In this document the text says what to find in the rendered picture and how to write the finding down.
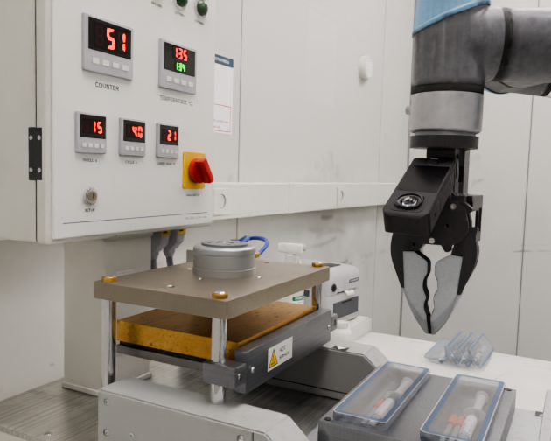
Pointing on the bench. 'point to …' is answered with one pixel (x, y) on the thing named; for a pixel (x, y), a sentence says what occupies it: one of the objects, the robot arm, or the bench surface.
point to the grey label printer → (338, 290)
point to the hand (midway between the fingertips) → (428, 324)
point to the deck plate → (27, 403)
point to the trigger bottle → (295, 262)
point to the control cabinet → (97, 146)
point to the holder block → (413, 416)
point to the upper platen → (198, 332)
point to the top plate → (214, 281)
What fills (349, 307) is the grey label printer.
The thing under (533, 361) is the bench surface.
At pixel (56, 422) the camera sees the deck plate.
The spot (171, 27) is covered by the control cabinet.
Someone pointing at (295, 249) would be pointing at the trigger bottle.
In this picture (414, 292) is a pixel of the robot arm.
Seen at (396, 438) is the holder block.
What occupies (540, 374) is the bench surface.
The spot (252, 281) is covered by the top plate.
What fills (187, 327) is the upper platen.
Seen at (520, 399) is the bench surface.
